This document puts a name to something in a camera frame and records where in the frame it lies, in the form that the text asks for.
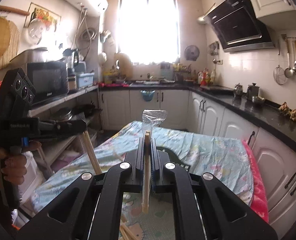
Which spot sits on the chopstick pair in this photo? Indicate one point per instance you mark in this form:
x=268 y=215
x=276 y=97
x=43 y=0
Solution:
x=146 y=200
x=93 y=157

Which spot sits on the person's left hand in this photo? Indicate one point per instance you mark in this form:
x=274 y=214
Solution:
x=13 y=167

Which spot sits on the black kitchen countertop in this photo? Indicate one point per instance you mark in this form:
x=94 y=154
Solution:
x=262 y=112

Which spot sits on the blender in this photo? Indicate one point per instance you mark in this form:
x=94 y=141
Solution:
x=70 y=62

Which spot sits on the cartoon printed tablecloth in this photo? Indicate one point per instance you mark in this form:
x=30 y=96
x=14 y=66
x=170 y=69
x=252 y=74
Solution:
x=212 y=160

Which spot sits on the fruit wall picture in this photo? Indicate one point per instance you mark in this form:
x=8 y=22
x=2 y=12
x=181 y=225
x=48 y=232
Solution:
x=48 y=15

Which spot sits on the black frying pan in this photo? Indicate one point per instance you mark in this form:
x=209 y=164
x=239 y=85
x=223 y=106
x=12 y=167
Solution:
x=84 y=109

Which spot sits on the wooden rolling pin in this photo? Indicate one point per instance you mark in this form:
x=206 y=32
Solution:
x=13 y=10

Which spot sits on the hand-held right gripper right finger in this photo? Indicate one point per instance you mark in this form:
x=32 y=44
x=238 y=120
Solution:
x=155 y=165

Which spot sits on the blue plastic box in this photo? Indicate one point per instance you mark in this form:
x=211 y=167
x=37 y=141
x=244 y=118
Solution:
x=85 y=80

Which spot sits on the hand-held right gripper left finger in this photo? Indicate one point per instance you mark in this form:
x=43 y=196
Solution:
x=139 y=160

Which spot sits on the green plastic utensil basket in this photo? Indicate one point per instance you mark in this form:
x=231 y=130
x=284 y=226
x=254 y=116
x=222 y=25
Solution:
x=180 y=160

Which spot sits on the steel kettle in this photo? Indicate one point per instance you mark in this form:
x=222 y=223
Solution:
x=238 y=90

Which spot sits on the woven bamboo trays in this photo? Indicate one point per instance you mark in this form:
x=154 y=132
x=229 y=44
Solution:
x=0 y=42

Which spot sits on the black pot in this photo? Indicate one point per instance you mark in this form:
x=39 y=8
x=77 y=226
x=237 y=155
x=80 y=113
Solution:
x=252 y=91

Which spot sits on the grey appliance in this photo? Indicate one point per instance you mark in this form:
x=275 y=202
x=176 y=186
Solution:
x=37 y=55

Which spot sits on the ginger roots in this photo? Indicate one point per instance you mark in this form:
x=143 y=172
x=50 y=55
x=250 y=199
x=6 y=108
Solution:
x=295 y=115

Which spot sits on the steel bowl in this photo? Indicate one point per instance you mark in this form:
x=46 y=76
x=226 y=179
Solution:
x=259 y=100

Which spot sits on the red bottle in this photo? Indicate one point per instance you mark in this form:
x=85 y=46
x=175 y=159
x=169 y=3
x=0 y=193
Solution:
x=204 y=78

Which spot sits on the pile of wooden chopsticks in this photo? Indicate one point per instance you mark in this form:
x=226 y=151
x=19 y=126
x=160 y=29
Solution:
x=128 y=232

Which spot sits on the small wall fan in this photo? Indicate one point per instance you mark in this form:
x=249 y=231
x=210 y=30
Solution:
x=191 y=53

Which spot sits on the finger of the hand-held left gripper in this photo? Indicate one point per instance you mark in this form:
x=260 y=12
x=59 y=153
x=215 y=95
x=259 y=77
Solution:
x=58 y=133
x=63 y=124

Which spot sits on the kitchen shelf rack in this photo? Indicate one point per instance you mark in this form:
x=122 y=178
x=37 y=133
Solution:
x=63 y=98

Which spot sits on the kitchen window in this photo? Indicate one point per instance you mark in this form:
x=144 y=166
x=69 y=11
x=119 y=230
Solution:
x=149 y=30

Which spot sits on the dish rack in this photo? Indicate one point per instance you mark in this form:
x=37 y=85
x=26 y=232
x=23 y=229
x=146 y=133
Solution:
x=177 y=72

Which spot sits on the black microwave oven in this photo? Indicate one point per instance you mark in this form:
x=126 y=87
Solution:
x=48 y=80

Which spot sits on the small hanging utensil rack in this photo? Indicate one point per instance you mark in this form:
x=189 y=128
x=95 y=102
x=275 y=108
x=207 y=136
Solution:
x=214 y=50

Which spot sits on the black range hood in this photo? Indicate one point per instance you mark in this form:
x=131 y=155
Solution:
x=237 y=25

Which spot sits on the pink blanket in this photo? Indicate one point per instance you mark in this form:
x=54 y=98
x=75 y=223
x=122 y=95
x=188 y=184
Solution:
x=259 y=192

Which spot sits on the blue hanging basket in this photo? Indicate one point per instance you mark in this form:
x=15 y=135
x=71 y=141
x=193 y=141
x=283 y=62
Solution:
x=148 y=96

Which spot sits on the stack of steel pots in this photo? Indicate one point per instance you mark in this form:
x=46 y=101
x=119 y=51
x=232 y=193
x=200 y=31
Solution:
x=63 y=113

